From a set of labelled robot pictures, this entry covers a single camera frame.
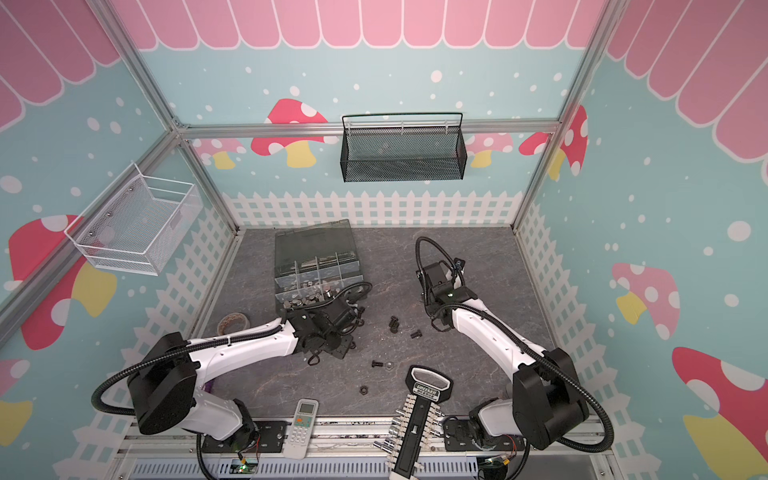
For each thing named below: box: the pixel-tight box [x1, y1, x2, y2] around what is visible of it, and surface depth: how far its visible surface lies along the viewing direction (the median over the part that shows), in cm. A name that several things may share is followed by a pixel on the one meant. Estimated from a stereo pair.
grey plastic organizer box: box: [274, 219, 364, 310], surface depth 105 cm
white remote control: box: [283, 398, 319, 460], surface depth 76 cm
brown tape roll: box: [217, 312, 250, 335], surface depth 96 cm
